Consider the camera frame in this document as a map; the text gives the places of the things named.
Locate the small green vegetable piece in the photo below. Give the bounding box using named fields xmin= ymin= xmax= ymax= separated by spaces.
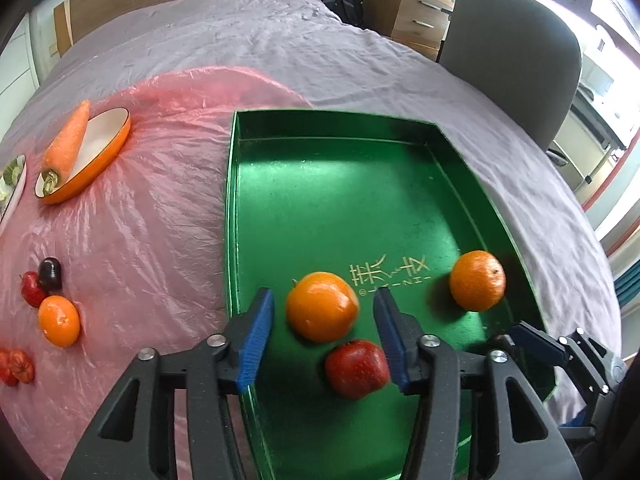
xmin=2 ymin=155 xmax=25 ymax=188

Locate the purple bed cover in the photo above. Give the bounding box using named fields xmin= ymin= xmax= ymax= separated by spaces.
xmin=1 ymin=0 xmax=622 ymax=351

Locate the green rectangular tray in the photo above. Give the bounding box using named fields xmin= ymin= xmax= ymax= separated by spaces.
xmin=224 ymin=110 xmax=542 ymax=479

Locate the orange in tray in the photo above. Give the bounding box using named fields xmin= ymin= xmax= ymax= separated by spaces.
xmin=449 ymin=250 xmax=506 ymax=312

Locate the pink plastic sheet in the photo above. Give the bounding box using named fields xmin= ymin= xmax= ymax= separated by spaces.
xmin=1 ymin=67 xmax=307 ymax=479

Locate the dark plum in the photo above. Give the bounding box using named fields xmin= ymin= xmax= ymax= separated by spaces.
xmin=38 ymin=257 xmax=63 ymax=292

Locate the red apple beside plum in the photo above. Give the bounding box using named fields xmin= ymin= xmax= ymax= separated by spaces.
xmin=21 ymin=271 xmax=48 ymax=309

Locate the orange carrot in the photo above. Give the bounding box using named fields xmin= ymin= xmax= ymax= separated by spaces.
xmin=40 ymin=100 xmax=91 ymax=196

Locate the silver metal plate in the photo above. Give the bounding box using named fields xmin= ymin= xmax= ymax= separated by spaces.
xmin=0 ymin=154 xmax=27 ymax=234

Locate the wooden drawer cabinet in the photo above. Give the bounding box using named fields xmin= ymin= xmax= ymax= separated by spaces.
xmin=363 ymin=0 xmax=454 ymax=61

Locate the red apple in tray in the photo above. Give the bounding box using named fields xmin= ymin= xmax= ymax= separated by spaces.
xmin=324 ymin=339 xmax=390 ymax=400

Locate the orange rimmed white plate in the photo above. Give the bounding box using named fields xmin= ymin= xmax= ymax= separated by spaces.
xmin=34 ymin=107 xmax=131 ymax=205

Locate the large orange on sheet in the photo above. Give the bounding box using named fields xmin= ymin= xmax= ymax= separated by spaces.
xmin=38 ymin=296 xmax=81 ymax=348

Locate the red apple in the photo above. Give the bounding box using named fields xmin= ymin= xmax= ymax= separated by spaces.
xmin=21 ymin=271 xmax=48 ymax=309
xmin=324 ymin=339 xmax=390 ymax=400
xmin=0 ymin=349 xmax=18 ymax=387
xmin=9 ymin=349 xmax=35 ymax=384

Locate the grey office chair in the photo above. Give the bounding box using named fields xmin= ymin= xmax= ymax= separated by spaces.
xmin=439 ymin=0 xmax=582 ymax=151

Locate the white wardrobe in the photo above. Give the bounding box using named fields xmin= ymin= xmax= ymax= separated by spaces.
xmin=0 ymin=13 xmax=39 ymax=136

